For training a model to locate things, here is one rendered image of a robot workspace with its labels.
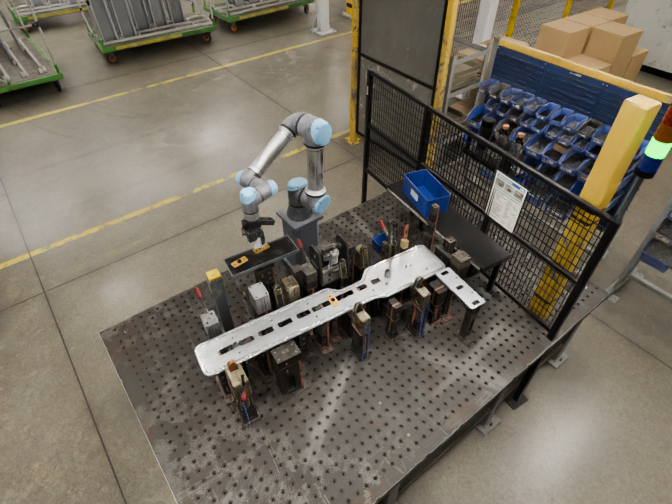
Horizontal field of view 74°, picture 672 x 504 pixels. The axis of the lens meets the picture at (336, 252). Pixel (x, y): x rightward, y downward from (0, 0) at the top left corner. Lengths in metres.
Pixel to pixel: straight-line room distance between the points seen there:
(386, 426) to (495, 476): 0.99
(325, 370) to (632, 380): 2.23
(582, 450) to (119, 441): 2.86
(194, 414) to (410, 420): 1.05
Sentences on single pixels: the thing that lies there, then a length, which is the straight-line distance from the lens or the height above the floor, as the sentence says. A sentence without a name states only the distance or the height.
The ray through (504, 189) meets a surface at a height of 1.37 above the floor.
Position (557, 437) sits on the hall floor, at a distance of 3.30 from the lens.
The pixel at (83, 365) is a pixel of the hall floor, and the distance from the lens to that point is 3.71.
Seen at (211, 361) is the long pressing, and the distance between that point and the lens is 2.16.
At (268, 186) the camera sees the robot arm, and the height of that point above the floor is 1.54.
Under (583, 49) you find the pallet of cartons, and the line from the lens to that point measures 6.58.
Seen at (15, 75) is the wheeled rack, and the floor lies 0.28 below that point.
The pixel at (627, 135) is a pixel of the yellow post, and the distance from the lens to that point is 2.12.
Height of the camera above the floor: 2.76
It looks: 44 degrees down
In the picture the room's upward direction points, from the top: straight up
